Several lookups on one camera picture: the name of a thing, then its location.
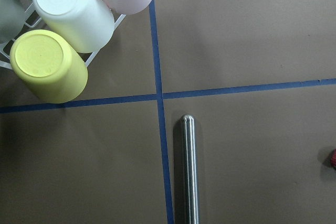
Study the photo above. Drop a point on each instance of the red strawberry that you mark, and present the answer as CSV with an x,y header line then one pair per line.
x,y
333,159

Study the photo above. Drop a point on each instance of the grey upturned cup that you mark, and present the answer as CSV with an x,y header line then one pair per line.
x,y
12,19

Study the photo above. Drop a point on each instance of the white upturned cup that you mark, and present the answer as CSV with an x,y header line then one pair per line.
x,y
87,25

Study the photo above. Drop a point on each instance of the yellow upturned cup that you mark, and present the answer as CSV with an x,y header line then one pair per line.
x,y
50,68

